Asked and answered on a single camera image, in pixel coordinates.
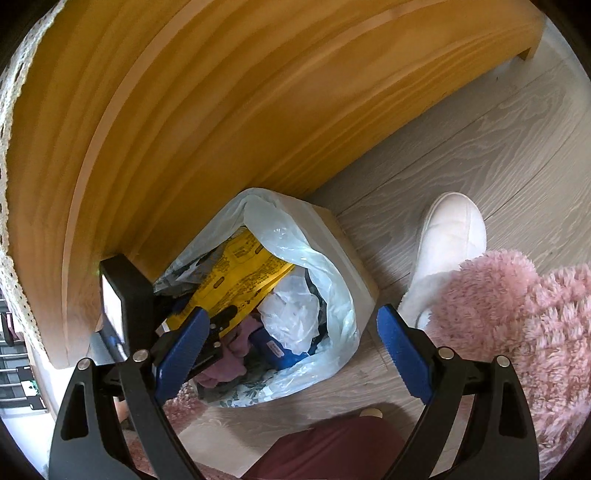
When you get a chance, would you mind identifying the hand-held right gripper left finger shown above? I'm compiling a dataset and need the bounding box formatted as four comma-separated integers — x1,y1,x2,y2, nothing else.
48,307,211,480

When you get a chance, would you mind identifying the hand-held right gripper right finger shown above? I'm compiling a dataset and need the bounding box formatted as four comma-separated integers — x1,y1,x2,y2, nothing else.
376,304,540,480

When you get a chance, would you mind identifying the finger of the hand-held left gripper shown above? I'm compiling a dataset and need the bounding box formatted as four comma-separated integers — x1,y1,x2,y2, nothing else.
205,308,241,335
187,339,227,377

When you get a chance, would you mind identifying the yellow packet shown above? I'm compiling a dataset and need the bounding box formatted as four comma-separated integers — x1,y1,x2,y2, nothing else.
165,228,297,334

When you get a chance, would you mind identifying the dark blue printed box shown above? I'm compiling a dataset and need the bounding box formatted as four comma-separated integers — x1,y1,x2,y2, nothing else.
252,330,320,371

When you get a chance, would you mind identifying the trash bin with plastic bag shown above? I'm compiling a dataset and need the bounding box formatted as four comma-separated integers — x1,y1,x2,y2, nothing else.
154,187,362,409

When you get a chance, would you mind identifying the pink cloth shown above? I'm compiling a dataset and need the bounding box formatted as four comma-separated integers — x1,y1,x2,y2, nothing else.
196,318,264,389

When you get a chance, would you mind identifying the crumpled white plastic wrap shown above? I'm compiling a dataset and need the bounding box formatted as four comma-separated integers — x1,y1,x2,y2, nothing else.
259,272,322,354

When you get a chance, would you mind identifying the white fluffy slipper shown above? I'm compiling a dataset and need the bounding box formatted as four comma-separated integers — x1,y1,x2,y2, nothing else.
397,191,488,331

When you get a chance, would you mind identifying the wooden bed frame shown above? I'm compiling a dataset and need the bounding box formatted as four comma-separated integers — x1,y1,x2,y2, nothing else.
9,0,548,371

